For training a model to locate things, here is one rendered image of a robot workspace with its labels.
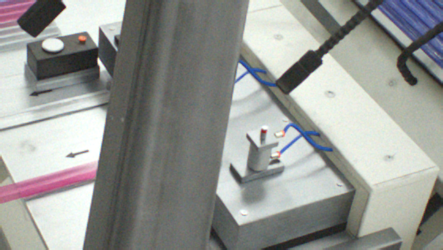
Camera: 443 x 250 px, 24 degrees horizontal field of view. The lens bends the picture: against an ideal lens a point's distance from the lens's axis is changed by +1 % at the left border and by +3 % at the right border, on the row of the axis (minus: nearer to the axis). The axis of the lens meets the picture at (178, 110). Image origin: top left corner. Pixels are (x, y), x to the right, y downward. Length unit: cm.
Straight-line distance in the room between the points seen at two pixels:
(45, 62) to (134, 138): 68
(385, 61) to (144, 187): 70
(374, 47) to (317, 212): 24
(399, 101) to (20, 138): 41
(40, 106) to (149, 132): 68
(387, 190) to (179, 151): 55
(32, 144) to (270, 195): 28
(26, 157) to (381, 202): 37
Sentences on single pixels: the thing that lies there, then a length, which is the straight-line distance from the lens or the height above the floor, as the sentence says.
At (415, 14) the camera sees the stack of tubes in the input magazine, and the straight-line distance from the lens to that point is 114.
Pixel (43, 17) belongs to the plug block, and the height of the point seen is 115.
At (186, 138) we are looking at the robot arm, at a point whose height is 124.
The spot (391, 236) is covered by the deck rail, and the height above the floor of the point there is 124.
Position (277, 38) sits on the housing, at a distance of 117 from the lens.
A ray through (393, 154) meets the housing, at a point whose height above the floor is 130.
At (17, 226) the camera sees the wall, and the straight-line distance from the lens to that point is 350.
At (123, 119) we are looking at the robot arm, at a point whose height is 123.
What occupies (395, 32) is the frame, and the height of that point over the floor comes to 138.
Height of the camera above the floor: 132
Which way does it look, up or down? 9 degrees down
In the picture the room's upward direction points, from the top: 47 degrees clockwise
